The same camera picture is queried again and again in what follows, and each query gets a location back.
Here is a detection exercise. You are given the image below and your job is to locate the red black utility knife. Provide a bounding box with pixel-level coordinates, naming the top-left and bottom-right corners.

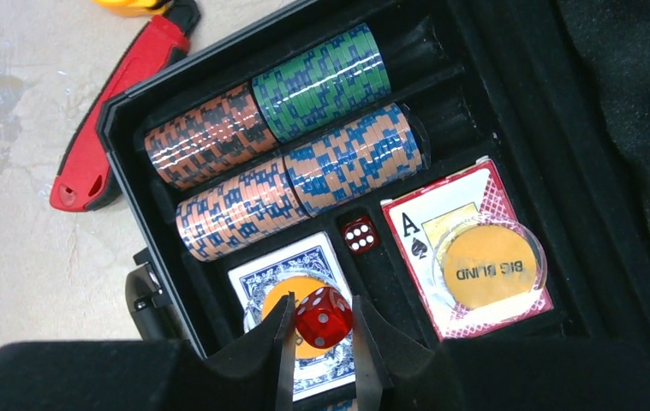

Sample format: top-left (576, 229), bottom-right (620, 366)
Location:
top-left (49, 1), bottom-right (201, 212)

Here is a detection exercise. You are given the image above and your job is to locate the red die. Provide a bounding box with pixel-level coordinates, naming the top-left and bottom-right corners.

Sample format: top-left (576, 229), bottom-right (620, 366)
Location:
top-left (295, 286), bottom-right (353, 349)
top-left (341, 216), bottom-right (379, 254)

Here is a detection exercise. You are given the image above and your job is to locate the yellow tape measure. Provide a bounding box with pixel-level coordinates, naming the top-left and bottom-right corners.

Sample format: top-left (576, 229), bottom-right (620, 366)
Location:
top-left (92, 0), bottom-right (173, 17)

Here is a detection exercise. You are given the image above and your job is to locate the orange blue chip stack right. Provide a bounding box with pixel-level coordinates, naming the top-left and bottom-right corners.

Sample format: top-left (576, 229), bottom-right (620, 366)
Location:
top-left (284, 104), bottom-right (425, 217)

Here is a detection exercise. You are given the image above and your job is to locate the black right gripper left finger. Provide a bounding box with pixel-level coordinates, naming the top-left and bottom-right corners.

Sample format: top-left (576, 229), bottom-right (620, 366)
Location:
top-left (0, 297), bottom-right (295, 410)

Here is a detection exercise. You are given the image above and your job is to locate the orange big blind button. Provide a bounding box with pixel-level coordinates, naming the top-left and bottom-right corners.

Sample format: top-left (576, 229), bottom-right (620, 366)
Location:
top-left (432, 215), bottom-right (547, 315)

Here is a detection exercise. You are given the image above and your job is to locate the pink blue chip stack left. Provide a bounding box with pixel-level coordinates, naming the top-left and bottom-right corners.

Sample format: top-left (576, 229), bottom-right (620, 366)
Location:
top-left (176, 157), bottom-right (309, 262)

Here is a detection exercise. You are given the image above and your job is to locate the red die in case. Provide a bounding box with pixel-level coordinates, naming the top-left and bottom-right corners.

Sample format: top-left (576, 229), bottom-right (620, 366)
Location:
top-left (341, 216), bottom-right (379, 254)

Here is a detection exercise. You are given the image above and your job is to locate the green chip stack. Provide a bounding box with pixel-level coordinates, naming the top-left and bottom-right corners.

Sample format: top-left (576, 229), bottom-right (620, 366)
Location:
top-left (251, 23), bottom-right (391, 143)

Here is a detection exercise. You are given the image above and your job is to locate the orange black chip stack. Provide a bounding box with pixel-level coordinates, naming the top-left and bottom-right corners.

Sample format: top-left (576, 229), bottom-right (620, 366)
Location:
top-left (144, 83), bottom-right (278, 191)

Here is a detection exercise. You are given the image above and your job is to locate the red playing card deck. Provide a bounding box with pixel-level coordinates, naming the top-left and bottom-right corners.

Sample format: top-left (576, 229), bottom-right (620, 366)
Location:
top-left (381, 157), bottom-right (553, 339)

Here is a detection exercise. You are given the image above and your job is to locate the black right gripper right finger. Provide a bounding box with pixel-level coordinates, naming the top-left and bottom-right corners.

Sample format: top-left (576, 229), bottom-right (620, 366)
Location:
top-left (352, 297), bottom-right (650, 410)

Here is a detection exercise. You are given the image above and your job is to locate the blue playing card deck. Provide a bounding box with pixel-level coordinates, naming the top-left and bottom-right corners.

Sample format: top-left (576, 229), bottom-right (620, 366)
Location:
top-left (228, 231), bottom-right (355, 401)

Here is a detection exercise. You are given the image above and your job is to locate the orange small blind button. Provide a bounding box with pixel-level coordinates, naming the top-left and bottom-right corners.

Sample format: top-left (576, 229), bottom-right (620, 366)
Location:
top-left (262, 276), bottom-right (335, 360)

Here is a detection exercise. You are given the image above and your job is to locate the black poker set case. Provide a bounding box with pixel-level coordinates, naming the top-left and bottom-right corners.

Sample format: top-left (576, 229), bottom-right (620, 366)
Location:
top-left (96, 0), bottom-right (650, 411)

